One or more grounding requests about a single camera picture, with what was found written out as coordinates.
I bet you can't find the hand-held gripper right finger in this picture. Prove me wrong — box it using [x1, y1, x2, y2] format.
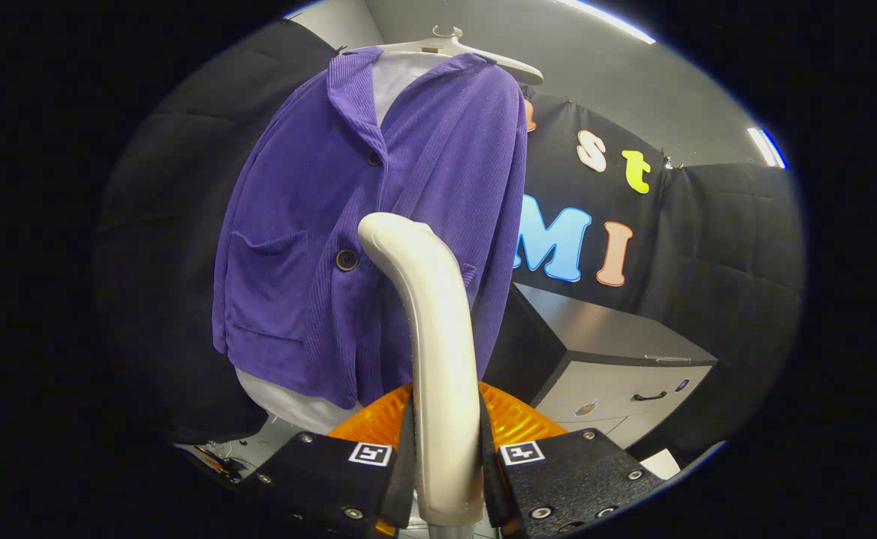
[476, 382, 667, 539]

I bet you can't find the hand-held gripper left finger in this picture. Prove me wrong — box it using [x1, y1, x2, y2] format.
[255, 383, 418, 539]

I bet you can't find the white garment steamer head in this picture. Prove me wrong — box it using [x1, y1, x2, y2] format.
[357, 213, 485, 529]

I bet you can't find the purple corduroy jacket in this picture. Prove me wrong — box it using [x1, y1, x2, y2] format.
[212, 46, 529, 411]

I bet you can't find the cream plastic clothes hanger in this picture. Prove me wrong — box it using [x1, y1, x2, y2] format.
[342, 25, 544, 85]

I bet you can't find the white ironing form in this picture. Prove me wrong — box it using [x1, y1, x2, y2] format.
[234, 51, 439, 436]

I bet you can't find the white paper sheet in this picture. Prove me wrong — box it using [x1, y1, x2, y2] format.
[640, 449, 680, 480]

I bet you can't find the grey drawer cabinet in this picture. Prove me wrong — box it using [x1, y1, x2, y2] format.
[483, 283, 718, 450]

